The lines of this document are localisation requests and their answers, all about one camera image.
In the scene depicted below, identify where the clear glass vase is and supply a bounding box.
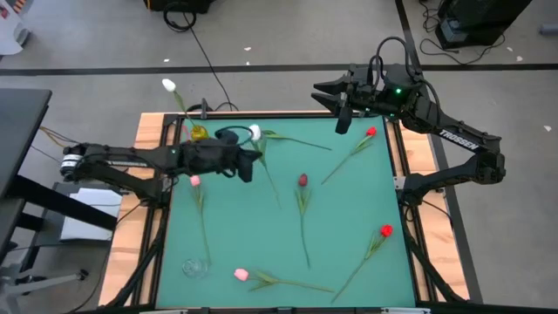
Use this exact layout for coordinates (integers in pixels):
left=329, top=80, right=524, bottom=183
left=181, top=257, right=210, bottom=280

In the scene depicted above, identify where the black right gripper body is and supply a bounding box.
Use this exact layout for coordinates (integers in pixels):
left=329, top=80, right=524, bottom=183
left=344, top=64, right=389, bottom=118

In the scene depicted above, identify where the white flat box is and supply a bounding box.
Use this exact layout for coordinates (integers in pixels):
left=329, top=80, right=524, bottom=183
left=59, top=187, right=124, bottom=242

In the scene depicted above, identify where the black equipment box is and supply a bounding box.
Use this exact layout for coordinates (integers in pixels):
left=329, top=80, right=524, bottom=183
left=143, top=0, right=215, bottom=14

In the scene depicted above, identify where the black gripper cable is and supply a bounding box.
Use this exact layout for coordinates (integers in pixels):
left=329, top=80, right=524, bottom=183
left=214, top=125, right=255, bottom=147
left=369, top=36, right=426, bottom=88

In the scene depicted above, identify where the black floor cable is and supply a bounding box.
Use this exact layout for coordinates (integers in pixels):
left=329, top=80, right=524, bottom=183
left=162, top=0, right=240, bottom=113

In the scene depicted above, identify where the white machine housing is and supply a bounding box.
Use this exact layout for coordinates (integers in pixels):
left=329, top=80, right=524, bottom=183
left=0, top=0, right=31, bottom=57

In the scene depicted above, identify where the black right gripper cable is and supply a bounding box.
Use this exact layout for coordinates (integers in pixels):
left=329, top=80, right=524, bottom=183
left=369, top=36, right=426, bottom=88

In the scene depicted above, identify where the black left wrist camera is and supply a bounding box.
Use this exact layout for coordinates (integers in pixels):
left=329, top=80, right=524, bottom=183
left=237, top=160, right=255, bottom=184

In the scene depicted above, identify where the black desk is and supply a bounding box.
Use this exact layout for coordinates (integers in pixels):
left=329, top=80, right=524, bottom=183
left=0, top=88, right=119, bottom=263

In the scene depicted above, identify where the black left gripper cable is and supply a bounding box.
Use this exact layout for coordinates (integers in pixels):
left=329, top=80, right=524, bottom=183
left=214, top=125, right=255, bottom=147

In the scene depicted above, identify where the dark red artificial tulip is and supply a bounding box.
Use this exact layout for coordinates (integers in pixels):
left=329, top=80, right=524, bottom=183
left=295, top=173, right=313, bottom=270
left=261, top=128, right=333, bottom=152

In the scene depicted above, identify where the white artificial tulip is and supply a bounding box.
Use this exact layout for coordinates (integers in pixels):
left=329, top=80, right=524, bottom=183
left=248, top=124, right=282, bottom=210
left=161, top=78, right=197, bottom=130

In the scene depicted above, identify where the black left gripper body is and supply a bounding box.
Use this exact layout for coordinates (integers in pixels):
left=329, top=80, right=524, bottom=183
left=180, top=138, right=243, bottom=178

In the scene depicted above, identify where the black table frame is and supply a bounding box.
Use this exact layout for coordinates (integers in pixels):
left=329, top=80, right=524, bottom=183
left=106, top=111, right=470, bottom=314

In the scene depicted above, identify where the grey chair base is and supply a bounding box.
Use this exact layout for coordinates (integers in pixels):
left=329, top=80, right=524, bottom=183
left=0, top=263, right=91, bottom=314

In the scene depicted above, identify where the black computer case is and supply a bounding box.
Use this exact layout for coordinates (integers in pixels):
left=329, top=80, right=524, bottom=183
left=435, top=0, right=534, bottom=50

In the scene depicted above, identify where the yellow glass vase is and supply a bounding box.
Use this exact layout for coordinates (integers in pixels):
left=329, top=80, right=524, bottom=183
left=189, top=123, right=211, bottom=143

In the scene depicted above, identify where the teal table mat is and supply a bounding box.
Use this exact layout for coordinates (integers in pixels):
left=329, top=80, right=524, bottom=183
left=155, top=115, right=418, bottom=309

